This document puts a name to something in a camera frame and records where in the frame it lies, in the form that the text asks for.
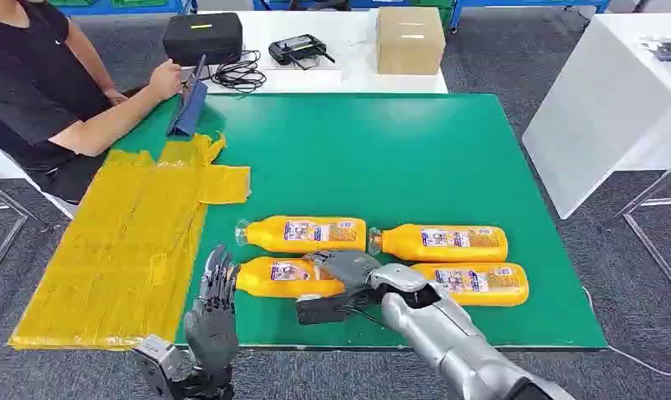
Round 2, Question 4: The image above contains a blue metal rack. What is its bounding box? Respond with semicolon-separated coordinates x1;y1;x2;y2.
48;0;198;17
448;0;613;32

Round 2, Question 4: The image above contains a black carrying case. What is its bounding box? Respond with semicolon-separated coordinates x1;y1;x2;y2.
163;12;244;68

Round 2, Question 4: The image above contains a white cabinet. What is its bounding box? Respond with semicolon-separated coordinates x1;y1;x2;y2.
521;12;671;221

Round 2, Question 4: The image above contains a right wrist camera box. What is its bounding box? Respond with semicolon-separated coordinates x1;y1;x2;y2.
295;293;369;327

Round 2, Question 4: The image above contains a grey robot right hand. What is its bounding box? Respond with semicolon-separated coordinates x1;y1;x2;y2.
303;251;383;297

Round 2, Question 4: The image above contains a yellow plastic sheet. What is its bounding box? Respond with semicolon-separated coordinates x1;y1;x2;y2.
8;132;253;352

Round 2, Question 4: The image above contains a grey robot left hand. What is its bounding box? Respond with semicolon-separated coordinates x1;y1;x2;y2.
183;244;241;372

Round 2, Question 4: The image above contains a green table mat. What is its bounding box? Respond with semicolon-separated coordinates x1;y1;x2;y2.
111;92;608;350

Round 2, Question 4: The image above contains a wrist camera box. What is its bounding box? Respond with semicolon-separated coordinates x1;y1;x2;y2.
133;333;185;400
295;293;369;327

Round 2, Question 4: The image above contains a brown cardboard box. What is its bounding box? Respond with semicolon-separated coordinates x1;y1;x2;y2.
375;6;447;77

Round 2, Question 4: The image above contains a black coiled cable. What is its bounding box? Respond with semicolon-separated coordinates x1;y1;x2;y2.
210;49;268;94

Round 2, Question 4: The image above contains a white floor cable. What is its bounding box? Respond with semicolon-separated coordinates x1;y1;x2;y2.
582;287;671;378

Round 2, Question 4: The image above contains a person's right hand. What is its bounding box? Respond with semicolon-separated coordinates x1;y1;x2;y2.
148;59;183;103

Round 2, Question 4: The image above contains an orange drink bottle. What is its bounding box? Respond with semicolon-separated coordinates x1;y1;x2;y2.
234;215;368;254
409;262;530;308
235;256;348;300
368;223;509;263

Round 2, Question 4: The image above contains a white table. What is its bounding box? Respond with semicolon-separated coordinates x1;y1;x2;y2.
180;9;449;95

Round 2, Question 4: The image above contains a black remote controller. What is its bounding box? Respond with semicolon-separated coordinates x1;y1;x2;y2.
268;33;337;71

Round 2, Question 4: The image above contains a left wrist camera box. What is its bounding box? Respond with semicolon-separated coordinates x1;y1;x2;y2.
133;333;185;400

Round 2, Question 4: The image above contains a metal frame leg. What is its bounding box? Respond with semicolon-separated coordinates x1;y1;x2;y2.
0;176;38;288
613;160;671;305

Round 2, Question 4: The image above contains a person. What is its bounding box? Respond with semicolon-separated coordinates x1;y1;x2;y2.
0;0;129;205

